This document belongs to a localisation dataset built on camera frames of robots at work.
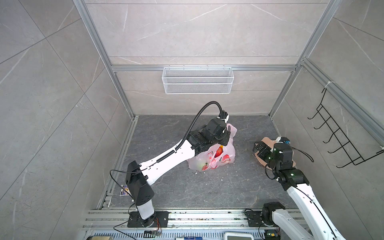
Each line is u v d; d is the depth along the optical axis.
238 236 0.66
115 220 0.75
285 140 0.66
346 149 0.64
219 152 0.80
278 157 0.55
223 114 0.61
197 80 1.01
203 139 0.52
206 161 0.84
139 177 0.41
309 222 0.44
